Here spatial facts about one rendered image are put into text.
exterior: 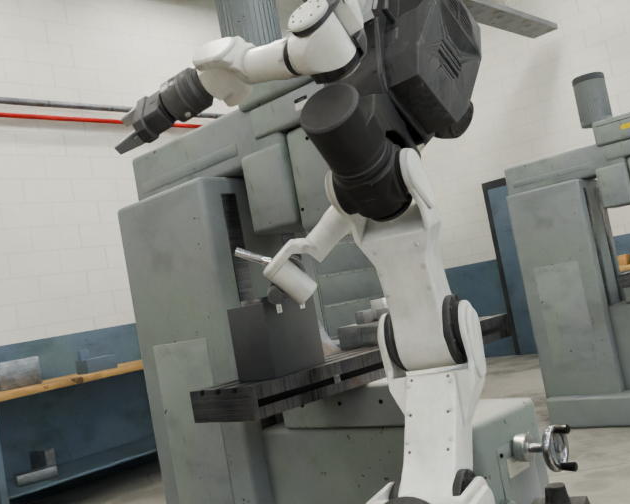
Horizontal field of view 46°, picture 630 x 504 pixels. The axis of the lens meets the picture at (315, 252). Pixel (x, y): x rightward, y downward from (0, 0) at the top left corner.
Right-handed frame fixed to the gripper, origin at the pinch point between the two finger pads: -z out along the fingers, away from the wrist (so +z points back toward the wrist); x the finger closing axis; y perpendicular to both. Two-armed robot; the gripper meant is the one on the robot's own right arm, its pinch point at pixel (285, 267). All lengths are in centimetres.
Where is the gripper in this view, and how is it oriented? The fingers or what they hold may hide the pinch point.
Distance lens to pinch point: 198.5
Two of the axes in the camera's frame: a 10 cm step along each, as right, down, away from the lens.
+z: 0.7, 0.9, -9.9
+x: 3.2, -9.5, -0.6
